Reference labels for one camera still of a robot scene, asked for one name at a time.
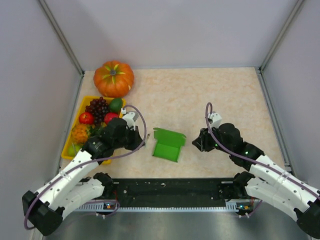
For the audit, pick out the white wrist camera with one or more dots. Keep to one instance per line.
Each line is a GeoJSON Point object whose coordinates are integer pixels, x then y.
{"type": "Point", "coordinates": [214, 120]}
{"type": "Point", "coordinates": [130, 117]}

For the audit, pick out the orange pumpkin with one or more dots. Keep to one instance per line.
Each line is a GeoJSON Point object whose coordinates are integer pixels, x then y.
{"type": "Point", "coordinates": [114, 79]}

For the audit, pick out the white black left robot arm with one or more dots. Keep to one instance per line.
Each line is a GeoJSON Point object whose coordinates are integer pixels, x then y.
{"type": "Point", "coordinates": [48, 207]}

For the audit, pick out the green lime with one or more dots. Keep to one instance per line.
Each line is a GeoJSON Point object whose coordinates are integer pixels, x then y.
{"type": "Point", "coordinates": [115, 105]}

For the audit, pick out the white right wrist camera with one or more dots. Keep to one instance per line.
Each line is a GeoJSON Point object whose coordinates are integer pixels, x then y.
{"type": "Point", "coordinates": [214, 120]}

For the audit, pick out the green apple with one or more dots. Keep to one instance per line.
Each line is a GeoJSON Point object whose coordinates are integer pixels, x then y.
{"type": "Point", "coordinates": [73, 149]}

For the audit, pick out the dark purple grape bunch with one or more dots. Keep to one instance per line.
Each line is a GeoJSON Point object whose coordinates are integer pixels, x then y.
{"type": "Point", "coordinates": [99, 108]}

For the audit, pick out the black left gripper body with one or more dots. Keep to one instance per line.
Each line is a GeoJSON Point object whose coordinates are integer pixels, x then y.
{"type": "Point", "coordinates": [129, 140]}

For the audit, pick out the aluminium corner post right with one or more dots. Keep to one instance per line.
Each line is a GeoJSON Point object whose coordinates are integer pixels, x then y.
{"type": "Point", "coordinates": [298, 6]}

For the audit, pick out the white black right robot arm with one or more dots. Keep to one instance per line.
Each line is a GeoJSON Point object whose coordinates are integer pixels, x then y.
{"type": "Point", "coordinates": [263, 179]}

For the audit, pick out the grey slotted cable duct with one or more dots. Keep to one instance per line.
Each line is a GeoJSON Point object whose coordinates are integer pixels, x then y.
{"type": "Point", "coordinates": [101, 207]}

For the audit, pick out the yellow plastic tray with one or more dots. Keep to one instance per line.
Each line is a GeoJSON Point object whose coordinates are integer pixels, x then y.
{"type": "Point", "coordinates": [85, 101]}

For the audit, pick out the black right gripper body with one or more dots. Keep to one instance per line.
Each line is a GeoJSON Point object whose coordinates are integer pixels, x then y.
{"type": "Point", "coordinates": [208, 142]}

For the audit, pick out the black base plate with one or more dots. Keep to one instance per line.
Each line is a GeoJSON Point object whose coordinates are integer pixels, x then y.
{"type": "Point", "coordinates": [173, 192]}

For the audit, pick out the red apple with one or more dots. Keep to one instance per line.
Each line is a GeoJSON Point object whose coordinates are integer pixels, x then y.
{"type": "Point", "coordinates": [86, 118]}

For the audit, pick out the aluminium corner post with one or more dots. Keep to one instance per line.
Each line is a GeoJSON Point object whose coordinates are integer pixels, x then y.
{"type": "Point", "coordinates": [298, 6]}
{"type": "Point", "coordinates": [60, 35]}

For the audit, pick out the green paper box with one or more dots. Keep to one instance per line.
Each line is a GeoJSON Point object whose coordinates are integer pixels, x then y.
{"type": "Point", "coordinates": [168, 144]}

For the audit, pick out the red tomato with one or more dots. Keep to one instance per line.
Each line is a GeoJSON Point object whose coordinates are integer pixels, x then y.
{"type": "Point", "coordinates": [109, 116]}

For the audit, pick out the orange pineapple with leaves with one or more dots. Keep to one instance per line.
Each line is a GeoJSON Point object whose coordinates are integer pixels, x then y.
{"type": "Point", "coordinates": [80, 133]}

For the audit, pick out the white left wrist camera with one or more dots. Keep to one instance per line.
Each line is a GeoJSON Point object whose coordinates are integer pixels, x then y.
{"type": "Point", "coordinates": [130, 117]}

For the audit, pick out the aluminium corner post left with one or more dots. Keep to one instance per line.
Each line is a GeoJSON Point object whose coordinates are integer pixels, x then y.
{"type": "Point", "coordinates": [60, 35]}

